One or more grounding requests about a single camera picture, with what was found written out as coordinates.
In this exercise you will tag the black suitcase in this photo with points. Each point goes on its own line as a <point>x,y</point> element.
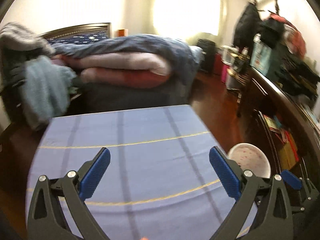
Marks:
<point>208,52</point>

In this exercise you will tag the pile of dark clothes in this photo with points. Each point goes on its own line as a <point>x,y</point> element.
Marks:
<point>286,64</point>

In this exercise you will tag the dark wooden dresser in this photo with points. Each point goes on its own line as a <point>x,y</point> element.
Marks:
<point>265,114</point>

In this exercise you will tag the dark wooden headboard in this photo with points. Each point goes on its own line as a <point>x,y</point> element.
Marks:
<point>79,29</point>

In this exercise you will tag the pink storage box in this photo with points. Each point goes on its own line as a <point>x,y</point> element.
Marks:
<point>224,72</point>

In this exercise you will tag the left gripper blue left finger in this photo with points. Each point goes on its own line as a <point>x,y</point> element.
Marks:
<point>91,173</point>

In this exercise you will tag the dark blue duvet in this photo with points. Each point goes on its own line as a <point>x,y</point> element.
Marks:
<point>185,60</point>

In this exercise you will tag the teal shopping bag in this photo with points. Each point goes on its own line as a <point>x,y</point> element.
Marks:
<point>260,59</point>

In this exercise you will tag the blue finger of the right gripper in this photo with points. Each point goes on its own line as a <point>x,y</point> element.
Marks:
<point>291,179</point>

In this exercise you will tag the blue checked tablecloth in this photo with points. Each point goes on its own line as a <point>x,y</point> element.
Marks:
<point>159,184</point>

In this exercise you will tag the folded pink red quilt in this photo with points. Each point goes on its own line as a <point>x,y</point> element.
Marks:
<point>135,70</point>

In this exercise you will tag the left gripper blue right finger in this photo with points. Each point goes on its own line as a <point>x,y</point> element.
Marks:
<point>228,178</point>

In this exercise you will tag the black hanging coat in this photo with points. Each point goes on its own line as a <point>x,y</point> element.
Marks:
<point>246,28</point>

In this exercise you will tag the light blue fleece blanket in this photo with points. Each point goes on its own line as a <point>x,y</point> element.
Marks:
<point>46,91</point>

